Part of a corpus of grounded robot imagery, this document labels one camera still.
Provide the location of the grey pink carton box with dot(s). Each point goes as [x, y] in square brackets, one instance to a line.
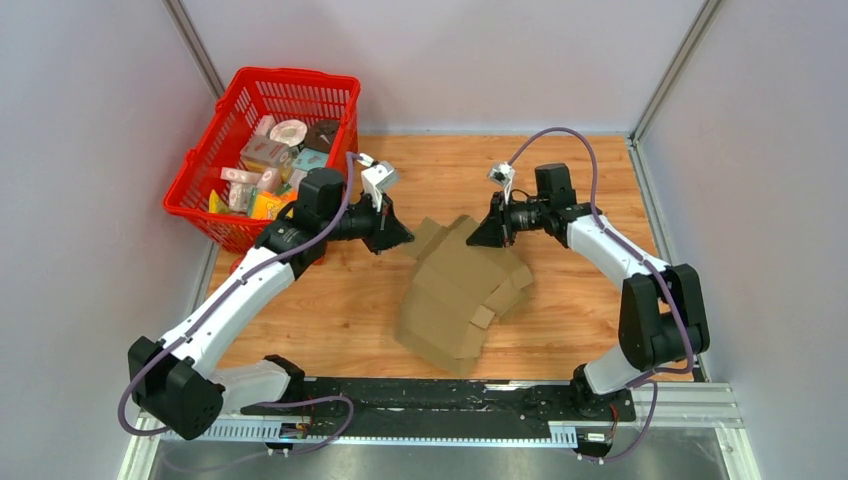
[260, 152]

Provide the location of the aluminium corner frame post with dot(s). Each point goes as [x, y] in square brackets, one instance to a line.
[696, 31]

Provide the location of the light blue small box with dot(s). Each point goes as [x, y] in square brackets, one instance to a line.
[309, 159]

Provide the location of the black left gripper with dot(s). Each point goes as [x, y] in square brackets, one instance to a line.
[394, 232]

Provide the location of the red apple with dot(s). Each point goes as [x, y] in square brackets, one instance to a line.
[235, 264]

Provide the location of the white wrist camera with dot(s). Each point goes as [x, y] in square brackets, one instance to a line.
[502, 174]
[376, 176]

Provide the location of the yellow orange snack packet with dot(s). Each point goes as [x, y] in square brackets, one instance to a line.
[266, 205]

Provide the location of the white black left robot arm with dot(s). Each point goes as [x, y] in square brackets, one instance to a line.
[176, 378]

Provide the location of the left aluminium frame post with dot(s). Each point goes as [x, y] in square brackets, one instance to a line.
[195, 45]

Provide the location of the brown cardboard paper box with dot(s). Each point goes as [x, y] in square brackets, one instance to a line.
[456, 293]

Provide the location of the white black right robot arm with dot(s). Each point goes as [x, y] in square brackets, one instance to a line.
[662, 316]

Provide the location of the red plastic shopping basket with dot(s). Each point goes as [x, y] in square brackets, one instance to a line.
[213, 188]

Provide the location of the dark brown round item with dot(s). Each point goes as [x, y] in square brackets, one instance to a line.
[321, 135]

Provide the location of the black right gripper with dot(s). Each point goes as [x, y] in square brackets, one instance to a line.
[490, 232]

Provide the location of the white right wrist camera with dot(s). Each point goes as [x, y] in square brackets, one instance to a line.
[502, 174]

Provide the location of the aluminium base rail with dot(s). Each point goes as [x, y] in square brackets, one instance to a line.
[680, 407]

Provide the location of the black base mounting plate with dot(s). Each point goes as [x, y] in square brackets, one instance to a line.
[448, 408]

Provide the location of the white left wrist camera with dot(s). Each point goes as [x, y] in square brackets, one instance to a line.
[376, 176]

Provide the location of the white tape roll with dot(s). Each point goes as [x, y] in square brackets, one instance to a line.
[291, 132]

